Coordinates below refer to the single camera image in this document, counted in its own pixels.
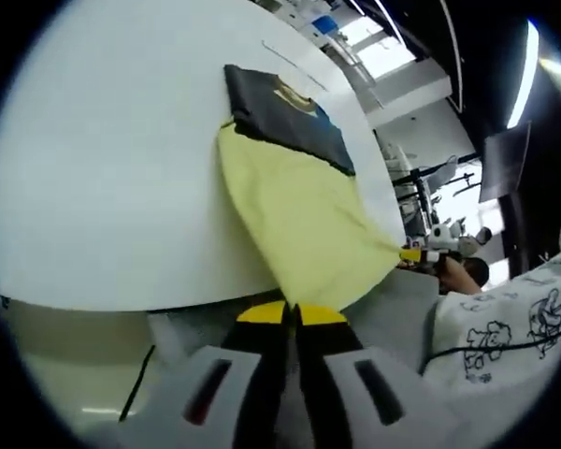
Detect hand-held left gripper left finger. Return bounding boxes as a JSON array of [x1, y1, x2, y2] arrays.
[[121, 301, 292, 449]]

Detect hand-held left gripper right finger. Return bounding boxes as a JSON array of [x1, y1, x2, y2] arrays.
[[295, 304, 468, 449]]

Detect white table cover plate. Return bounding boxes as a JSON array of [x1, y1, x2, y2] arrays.
[[260, 39, 329, 93]]

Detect yellow and black garment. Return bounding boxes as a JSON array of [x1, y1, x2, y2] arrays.
[[214, 64, 403, 312]]

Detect blue container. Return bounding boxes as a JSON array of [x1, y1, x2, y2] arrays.
[[313, 14, 338, 37]]

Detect black chest device cable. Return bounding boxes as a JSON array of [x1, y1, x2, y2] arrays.
[[429, 322, 561, 359]]

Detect grey trousers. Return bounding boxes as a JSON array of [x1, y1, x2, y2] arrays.
[[336, 269, 443, 375]]

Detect black monitor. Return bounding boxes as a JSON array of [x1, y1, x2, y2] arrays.
[[478, 121, 533, 205]]

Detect person in white shirt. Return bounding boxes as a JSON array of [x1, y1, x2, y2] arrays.
[[420, 254, 561, 389]]

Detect black strap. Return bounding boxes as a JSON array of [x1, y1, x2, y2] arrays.
[[119, 344, 156, 422]]

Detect ceiling light strip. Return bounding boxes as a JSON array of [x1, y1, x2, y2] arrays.
[[507, 21, 541, 130]]

